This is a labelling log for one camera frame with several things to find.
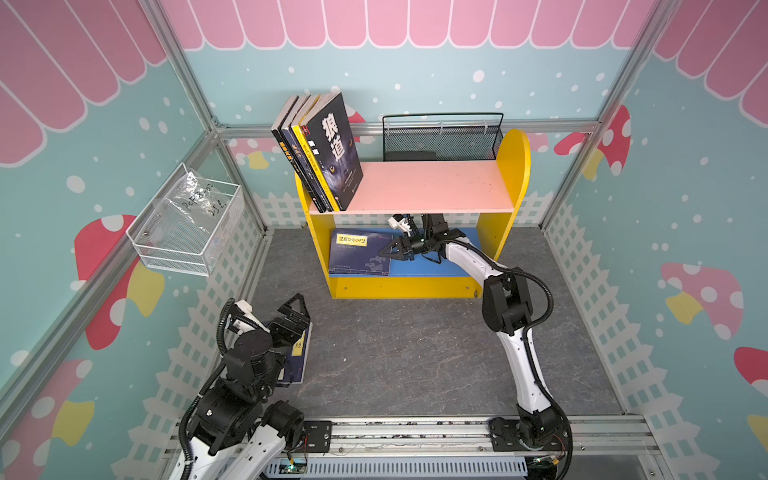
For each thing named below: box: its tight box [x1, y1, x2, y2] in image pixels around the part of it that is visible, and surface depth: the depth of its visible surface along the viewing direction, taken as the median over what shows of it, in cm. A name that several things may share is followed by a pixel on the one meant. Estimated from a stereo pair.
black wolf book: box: [300, 92, 364, 212], surface depth 64 cm
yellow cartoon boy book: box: [290, 95, 339, 212], surface depth 60 cm
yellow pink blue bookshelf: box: [295, 129, 531, 299], surface depth 86 cm
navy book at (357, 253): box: [329, 228, 393, 277], surface depth 91 cm
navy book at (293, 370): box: [278, 322, 313, 385], surface depth 88 cm
